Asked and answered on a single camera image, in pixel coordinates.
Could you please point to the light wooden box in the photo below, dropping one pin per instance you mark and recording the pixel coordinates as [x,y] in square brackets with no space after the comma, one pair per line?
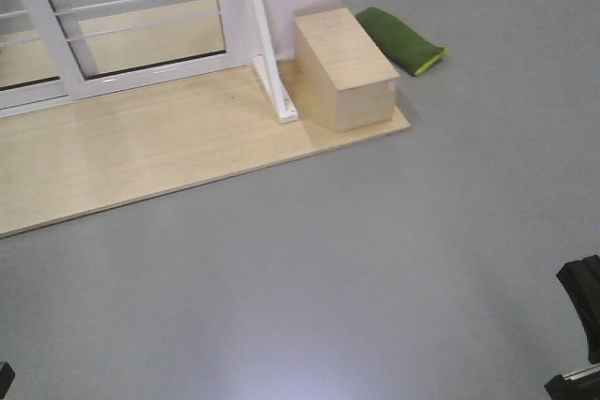
[355,83]

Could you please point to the white diagonal support brace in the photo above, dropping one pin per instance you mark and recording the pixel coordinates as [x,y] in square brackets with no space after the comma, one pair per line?
[265,65]

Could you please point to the white fixed glass door panel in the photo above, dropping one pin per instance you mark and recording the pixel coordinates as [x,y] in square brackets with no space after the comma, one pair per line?
[38,69]

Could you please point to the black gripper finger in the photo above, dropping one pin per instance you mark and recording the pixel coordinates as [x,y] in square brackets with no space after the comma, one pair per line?
[580,385]
[580,279]

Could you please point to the light wooden platform board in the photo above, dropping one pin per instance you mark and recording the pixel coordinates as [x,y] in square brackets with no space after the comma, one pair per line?
[92,155]

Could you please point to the white framed sliding glass door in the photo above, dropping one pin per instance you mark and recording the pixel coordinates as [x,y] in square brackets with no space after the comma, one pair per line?
[99,47]

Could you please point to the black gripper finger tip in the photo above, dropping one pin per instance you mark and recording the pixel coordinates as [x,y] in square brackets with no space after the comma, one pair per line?
[7,375]

